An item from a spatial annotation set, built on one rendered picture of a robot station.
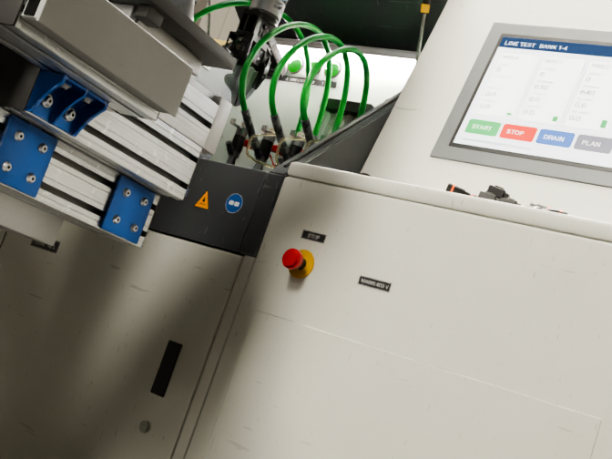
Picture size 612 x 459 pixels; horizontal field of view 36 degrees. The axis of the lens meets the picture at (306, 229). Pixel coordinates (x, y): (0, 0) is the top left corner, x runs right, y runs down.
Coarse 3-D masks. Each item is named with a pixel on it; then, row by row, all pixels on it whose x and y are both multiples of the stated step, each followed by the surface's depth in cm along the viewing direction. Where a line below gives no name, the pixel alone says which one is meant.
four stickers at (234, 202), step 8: (200, 192) 178; (208, 192) 177; (232, 192) 174; (184, 200) 180; (200, 200) 178; (208, 200) 177; (232, 200) 174; (240, 200) 173; (200, 208) 177; (208, 208) 176; (224, 208) 174; (232, 208) 173; (240, 208) 172
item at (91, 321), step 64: (0, 256) 201; (64, 256) 192; (128, 256) 183; (192, 256) 175; (0, 320) 195; (64, 320) 186; (128, 320) 178; (192, 320) 170; (0, 384) 190; (64, 384) 181; (128, 384) 173; (192, 384) 166; (0, 448) 184; (64, 448) 176; (128, 448) 168
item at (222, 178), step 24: (216, 168) 178; (240, 168) 175; (192, 192) 179; (216, 192) 176; (240, 192) 173; (168, 216) 181; (192, 216) 178; (216, 216) 175; (240, 216) 172; (192, 240) 177; (216, 240) 173; (240, 240) 170
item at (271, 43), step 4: (272, 40) 211; (268, 44) 210; (272, 44) 211; (276, 44) 212; (272, 48) 211; (276, 48) 212; (272, 52) 212; (276, 52) 213; (272, 56) 213; (276, 56) 213; (280, 56) 214; (272, 60) 214; (276, 60) 213; (272, 64) 214; (276, 64) 214; (272, 68) 215; (284, 68) 216; (268, 72) 217; (272, 72) 216; (284, 72) 216; (280, 76) 216
